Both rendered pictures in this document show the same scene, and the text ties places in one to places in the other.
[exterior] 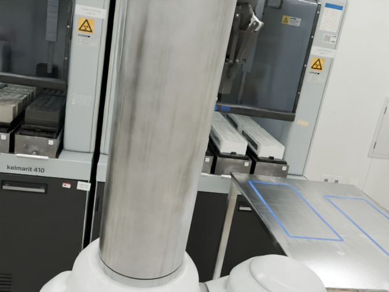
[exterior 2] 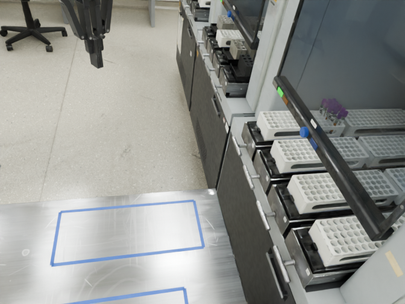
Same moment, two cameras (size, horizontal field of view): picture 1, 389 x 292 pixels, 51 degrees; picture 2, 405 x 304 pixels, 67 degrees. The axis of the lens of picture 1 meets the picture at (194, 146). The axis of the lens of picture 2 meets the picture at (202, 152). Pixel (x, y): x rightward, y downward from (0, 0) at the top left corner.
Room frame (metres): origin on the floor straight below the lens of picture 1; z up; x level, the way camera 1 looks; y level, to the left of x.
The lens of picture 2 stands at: (1.17, -0.71, 1.49)
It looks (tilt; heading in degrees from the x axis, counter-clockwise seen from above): 43 degrees down; 85
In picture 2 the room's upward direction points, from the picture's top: 9 degrees clockwise
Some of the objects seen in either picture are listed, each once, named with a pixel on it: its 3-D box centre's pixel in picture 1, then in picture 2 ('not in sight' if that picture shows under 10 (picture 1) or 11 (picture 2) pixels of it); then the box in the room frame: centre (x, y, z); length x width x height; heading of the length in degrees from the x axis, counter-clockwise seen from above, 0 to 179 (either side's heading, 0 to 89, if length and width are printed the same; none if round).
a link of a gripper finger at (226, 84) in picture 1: (227, 78); (93, 52); (0.95, -0.05, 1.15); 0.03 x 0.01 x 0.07; 138
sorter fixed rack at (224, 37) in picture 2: not in sight; (245, 40); (1.44, 0.87, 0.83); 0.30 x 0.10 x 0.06; 12
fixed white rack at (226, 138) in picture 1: (225, 138); (340, 191); (1.64, -0.12, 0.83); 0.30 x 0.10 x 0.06; 12
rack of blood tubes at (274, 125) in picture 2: not in sight; (299, 125); (1.58, 0.18, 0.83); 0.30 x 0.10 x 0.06; 12
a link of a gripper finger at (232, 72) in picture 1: (236, 68); (84, 43); (0.94, -0.06, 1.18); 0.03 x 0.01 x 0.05; 48
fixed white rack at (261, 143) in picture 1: (260, 142); (369, 237); (1.67, -0.27, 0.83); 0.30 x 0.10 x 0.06; 12
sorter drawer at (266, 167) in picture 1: (248, 145); (402, 242); (1.81, -0.24, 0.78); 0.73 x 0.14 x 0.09; 12
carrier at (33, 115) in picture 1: (41, 118); (244, 66); (1.40, 0.55, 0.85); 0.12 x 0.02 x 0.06; 102
